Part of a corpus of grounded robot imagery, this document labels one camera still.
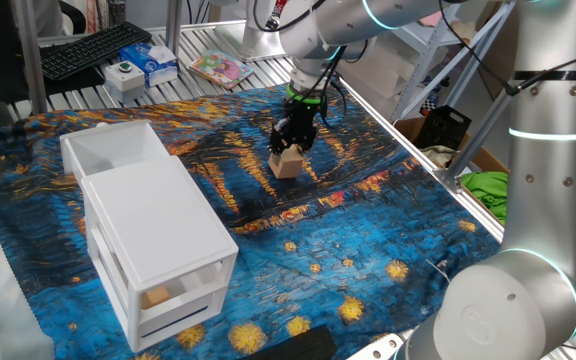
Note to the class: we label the black keyboard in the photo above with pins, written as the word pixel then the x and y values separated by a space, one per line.
pixel 93 50

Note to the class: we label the colourful children's book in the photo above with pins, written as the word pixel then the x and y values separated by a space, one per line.
pixel 220 69

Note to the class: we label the black plastic crate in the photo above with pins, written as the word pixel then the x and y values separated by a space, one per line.
pixel 443 127

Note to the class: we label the large wooden cube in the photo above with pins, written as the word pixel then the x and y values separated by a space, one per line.
pixel 288 165

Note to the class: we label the black white checkerboard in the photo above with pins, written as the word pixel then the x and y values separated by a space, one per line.
pixel 430 102

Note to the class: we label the small white scrap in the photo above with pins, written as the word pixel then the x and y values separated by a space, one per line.
pixel 438 267

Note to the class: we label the white drawer cabinet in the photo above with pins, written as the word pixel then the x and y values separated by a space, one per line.
pixel 158 225

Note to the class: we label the grey metal shelf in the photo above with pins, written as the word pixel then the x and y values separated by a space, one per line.
pixel 430 37

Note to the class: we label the small wooden block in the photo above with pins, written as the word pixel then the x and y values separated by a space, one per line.
pixel 155 297

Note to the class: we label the white closed drawer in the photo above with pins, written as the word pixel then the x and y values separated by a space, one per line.
pixel 183 312

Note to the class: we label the perforated robot mounting plate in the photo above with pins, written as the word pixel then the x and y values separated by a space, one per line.
pixel 378 347

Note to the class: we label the brown cardboard box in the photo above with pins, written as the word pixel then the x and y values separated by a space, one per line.
pixel 408 127

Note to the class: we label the blue tissue pack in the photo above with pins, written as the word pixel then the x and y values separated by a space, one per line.
pixel 148 62

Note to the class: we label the white drawer with knob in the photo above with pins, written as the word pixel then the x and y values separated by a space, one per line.
pixel 113 145

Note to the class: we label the olive cloth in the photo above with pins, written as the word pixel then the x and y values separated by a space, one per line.
pixel 440 156

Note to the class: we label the black foam block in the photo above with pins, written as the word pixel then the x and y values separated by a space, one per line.
pixel 298 347

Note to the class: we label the starry night painting cloth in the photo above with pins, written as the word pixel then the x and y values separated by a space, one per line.
pixel 318 225

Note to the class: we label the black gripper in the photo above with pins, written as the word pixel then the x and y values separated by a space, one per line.
pixel 302 117

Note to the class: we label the green cloth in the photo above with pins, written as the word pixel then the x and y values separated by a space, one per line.
pixel 488 192

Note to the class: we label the aluminium frame post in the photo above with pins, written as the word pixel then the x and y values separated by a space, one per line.
pixel 30 60
pixel 174 25
pixel 473 145

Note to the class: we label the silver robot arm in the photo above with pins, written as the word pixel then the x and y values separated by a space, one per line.
pixel 553 200

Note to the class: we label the white foam boxes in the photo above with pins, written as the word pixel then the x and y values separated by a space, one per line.
pixel 393 75

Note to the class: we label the aluminium frame rail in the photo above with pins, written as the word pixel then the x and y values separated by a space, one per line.
pixel 478 211

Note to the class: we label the white box green button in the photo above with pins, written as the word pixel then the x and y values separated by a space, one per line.
pixel 125 82

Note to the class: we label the white stand base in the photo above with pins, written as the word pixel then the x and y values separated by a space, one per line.
pixel 250 45

